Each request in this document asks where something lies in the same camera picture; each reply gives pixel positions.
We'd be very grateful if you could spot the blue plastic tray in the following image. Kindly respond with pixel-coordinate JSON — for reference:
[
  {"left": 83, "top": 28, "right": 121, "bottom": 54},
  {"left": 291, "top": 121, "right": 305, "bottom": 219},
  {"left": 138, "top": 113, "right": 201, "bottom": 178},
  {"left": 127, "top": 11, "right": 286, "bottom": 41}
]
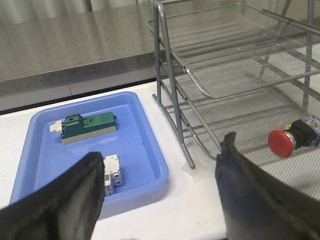
[{"left": 10, "top": 91, "right": 169, "bottom": 219}]

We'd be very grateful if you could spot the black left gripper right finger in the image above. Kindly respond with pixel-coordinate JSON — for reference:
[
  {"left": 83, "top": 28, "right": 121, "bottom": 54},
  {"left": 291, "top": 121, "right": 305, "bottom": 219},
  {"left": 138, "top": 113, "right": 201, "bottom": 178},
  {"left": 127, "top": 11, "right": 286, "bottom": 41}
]
[{"left": 215, "top": 131, "right": 320, "bottom": 240}]

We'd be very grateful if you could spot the grey stone counter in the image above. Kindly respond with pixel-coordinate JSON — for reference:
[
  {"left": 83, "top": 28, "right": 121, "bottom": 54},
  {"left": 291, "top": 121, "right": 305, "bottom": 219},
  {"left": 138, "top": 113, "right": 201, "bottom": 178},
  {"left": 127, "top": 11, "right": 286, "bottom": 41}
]
[{"left": 0, "top": 0, "right": 320, "bottom": 97}]

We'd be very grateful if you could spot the green terminal block component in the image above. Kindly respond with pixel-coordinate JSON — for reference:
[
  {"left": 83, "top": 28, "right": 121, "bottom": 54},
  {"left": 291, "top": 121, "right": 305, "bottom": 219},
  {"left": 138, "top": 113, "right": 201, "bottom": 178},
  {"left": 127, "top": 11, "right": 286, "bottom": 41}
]
[{"left": 49, "top": 112, "right": 117, "bottom": 145}]

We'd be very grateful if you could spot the white circuit breaker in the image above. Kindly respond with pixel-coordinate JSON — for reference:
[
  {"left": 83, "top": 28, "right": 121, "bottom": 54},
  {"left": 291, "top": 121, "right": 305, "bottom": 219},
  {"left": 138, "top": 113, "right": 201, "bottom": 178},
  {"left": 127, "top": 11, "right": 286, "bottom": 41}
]
[{"left": 103, "top": 154, "right": 123, "bottom": 197}]

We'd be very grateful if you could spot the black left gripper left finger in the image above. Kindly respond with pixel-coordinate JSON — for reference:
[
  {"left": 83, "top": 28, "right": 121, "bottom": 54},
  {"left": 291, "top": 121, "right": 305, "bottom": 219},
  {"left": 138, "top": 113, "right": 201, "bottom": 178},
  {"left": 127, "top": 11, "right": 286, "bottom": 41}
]
[{"left": 0, "top": 152, "right": 105, "bottom": 240}]

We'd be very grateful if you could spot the grey wire rack frame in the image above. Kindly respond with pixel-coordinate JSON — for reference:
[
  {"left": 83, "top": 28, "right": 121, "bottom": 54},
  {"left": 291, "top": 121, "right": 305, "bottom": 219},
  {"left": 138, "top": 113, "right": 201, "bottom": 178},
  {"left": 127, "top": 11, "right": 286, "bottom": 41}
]
[{"left": 151, "top": 0, "right": 320, "bottom": 169}]

